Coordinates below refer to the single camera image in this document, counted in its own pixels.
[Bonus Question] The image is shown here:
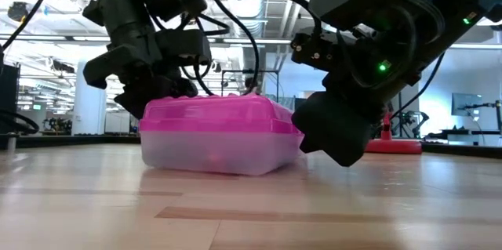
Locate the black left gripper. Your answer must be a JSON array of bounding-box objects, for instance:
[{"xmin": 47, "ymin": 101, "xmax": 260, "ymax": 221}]
[{"xmin": 82, "ymin": 28, "xmax": 213, "ymax": 120}]

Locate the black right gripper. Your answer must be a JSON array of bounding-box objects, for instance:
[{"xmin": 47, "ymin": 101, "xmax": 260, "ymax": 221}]
[{"xmin": 290, "ymin": 26, "xmax": 420, "ymax": 168}]

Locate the clear supply box pink lid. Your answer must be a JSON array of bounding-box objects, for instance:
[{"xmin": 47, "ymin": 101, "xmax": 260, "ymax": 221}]
[{"xmin": 138, "ymin": 92, "xmax": 307, "ymax": 177}]

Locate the white cabinet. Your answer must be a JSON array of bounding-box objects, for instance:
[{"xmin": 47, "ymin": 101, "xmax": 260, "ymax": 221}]
[{"xmin": 104, "ymin": 111, "xmax": 131, "ymax": 134}]

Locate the white pillar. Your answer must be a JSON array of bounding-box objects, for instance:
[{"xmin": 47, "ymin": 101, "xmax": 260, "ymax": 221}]
[{"xmin": 71, "ymin": 60, "xmax": 109, "ymax": 136}]

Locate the black boom rod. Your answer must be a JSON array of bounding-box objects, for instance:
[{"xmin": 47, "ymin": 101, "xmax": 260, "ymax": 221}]
[{"xmin": 457, "ymin": 100, "xmax": 502, "ymax": 136}]

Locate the black cabinet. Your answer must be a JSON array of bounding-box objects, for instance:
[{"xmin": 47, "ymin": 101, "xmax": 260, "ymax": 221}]
[{"xmin": 0, "ymin": 63, "xmax": 21, "ymax": 136}]

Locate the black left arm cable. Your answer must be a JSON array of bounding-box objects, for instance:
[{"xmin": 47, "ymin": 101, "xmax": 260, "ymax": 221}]
[{"xmin": 0, "ymin": 0, "xmax": 260, "ymax": 96}]

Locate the black table frame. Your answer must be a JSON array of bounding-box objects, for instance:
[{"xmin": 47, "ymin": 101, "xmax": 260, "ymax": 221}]
[{"xmin": 0, "ymin": 134, "xmax": 502, "ymax": 161}]

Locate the silver ventilation duct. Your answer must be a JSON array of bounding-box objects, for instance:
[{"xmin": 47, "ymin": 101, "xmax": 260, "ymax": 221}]
[{"xmin": 224, "ymin": 0, "xmax": 271, "ymax": 71}]

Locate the grey wall screen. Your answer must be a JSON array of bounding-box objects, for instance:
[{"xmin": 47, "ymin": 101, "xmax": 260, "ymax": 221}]
[{"xmin": 450, "ymin": 92, "xmax": 485, "ymax": 117}]

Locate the silver metal post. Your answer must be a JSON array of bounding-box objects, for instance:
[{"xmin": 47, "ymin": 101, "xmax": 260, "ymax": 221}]
[{"xmin": 6, "ymin": 132, "xmax": 19, "ymax": 153}]

